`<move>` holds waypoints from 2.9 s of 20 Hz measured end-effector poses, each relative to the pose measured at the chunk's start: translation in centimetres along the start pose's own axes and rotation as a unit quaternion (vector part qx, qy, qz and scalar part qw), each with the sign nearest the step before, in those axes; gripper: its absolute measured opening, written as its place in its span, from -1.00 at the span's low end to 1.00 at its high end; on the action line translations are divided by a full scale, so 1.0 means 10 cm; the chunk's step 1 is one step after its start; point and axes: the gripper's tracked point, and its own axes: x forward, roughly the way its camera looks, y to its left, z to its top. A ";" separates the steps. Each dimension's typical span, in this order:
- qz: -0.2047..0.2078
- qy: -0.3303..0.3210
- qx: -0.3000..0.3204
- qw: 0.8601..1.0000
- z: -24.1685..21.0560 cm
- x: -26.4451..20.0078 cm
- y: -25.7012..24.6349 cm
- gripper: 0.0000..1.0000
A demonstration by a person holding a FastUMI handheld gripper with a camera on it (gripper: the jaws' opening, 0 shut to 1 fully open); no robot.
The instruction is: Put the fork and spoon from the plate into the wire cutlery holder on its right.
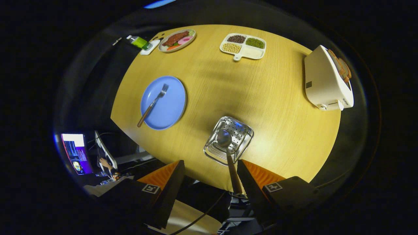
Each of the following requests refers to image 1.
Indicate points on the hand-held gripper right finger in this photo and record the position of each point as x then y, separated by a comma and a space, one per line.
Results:
253, 195

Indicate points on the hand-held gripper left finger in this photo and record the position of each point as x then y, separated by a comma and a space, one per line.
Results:
168, 195

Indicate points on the perforated metal tray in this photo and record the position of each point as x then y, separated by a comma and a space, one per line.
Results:
240, 130

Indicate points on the white edged monitor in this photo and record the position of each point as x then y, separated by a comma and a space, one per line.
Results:
106, 151

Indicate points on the blue round plate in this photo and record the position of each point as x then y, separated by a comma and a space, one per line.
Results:
169, 107

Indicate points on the lit computer monitor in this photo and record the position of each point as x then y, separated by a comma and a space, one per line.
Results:
76, 153

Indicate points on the white toaster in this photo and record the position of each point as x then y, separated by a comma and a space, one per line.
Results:
321, 81

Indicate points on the white square coaster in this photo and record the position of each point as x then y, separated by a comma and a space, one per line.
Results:
153, 47

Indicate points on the white divided bean dish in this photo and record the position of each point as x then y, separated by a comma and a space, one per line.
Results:
243, 45

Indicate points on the bread slice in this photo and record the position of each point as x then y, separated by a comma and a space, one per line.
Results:
343, 68

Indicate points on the green plastic bottle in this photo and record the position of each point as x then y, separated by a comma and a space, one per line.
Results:
140, 42

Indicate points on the plate of toy food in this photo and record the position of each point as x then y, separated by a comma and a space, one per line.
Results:
176, 39

